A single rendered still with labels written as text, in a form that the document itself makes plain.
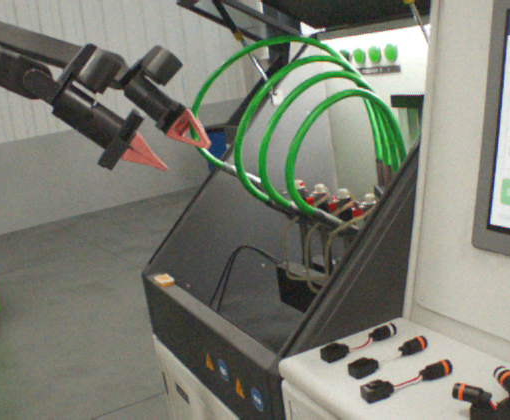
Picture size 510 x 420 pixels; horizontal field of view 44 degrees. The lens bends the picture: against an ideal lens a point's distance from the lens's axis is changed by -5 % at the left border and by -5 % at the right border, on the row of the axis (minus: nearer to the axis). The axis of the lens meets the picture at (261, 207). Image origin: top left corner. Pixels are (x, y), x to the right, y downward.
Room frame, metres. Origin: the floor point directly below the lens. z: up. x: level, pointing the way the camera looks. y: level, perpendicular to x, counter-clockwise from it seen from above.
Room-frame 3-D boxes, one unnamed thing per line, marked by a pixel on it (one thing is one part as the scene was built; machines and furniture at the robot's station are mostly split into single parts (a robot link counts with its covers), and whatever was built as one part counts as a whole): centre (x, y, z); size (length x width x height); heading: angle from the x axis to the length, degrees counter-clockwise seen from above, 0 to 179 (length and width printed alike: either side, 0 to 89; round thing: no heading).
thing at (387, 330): (0.85, -0.11, 0.99); 0.12 x 0.02 x 0.02; 117
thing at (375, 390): (0.72, -0.15, 0.99); 0.12 x 0.02 x 0.02; 107
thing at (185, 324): (1.18, 0.14, 0.87); 0.62 x 0.04 x 0.16; 25
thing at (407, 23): (1.39, -0.32, 1.43); 0.54 x 0.03 x 0.02; 25
